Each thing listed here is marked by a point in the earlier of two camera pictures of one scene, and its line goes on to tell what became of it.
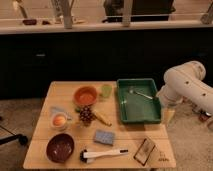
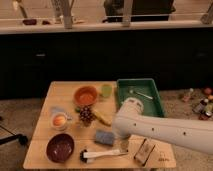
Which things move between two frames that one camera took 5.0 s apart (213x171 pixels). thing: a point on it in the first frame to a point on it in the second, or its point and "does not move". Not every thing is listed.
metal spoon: [131, 91] does not move
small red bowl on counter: [30, 22] does not move
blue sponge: [105, 137] does not move
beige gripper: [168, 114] to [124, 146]
